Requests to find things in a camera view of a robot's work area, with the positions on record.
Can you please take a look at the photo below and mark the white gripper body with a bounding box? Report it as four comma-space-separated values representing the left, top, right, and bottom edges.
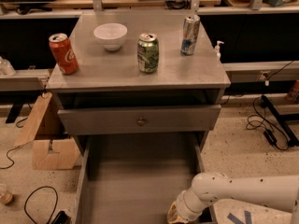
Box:
176, 189, 209, 222

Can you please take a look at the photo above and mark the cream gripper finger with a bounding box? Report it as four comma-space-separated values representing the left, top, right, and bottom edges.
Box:
167, 202, 185, 224

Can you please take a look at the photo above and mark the grey drawer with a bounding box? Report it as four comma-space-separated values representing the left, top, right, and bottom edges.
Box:
70, 132, 219, 224
58, 105, 221, 135

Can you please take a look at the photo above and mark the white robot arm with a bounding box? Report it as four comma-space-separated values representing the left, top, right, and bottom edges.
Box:
167, 173, 299, 224

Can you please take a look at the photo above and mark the grey top drawer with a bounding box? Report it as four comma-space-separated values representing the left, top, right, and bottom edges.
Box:
58, 105, 221, 135

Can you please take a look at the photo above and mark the grey drawer cabinet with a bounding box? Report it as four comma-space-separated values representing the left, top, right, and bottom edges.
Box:
47, 12, 230, 149

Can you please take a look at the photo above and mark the cardboard box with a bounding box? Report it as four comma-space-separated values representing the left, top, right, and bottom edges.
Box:
14, 92, 82, 170

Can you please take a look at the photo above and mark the orange bottle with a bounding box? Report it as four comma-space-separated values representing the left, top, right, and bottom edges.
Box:
286, 80, 299, 102

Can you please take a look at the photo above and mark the white pump bottle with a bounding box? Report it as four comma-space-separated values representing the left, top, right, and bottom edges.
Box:
214, 40, 224, 61

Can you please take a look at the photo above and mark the green soda can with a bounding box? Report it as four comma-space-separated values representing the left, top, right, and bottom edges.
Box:
137, 33, 159, 74

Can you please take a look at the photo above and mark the clear plastic cup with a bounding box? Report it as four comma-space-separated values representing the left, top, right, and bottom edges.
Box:
0, 184, 13, 204

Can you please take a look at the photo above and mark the silver blue energy can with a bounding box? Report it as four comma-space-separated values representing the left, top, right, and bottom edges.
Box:
180, 15, 200, 55

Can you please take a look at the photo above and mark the white bowl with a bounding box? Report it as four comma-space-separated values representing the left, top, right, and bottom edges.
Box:
93, 23, 128, 51

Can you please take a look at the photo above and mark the red cola can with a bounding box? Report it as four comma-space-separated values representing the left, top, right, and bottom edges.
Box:
49, 33, 78, 75

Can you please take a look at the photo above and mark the clear plastic container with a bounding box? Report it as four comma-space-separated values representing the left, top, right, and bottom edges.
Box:
0, 57, 16, 77

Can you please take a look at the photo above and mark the black cable with adapter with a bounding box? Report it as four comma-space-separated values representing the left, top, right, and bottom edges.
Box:
245, 94, 292, 152

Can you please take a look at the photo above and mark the black floor cable left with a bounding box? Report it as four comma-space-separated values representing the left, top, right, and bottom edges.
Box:
23, 186, 69, 224

